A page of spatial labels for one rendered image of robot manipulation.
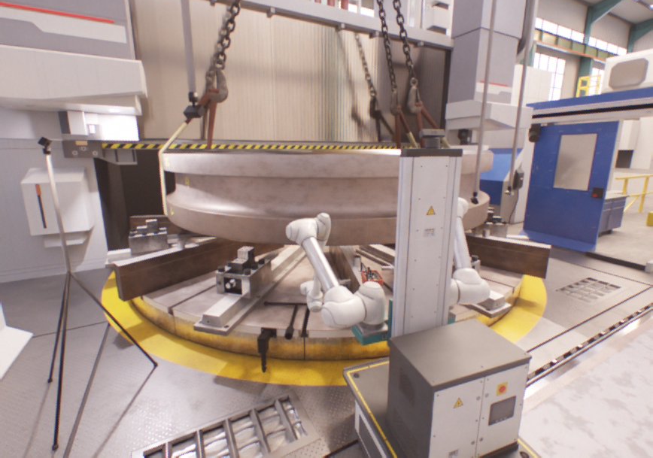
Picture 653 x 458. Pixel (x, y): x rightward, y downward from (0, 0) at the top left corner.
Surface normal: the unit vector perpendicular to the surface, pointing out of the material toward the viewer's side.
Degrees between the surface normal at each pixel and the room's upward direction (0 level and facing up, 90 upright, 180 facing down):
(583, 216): 90
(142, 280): 90
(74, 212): 90
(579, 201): 90
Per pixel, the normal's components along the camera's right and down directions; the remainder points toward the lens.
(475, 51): -0.89, 0.09
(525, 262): -0.62, 0.16
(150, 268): 0.79, 0.12
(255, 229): -0.29, 0.19
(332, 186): 0.02, 0.20
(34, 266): 0.47, 0.18
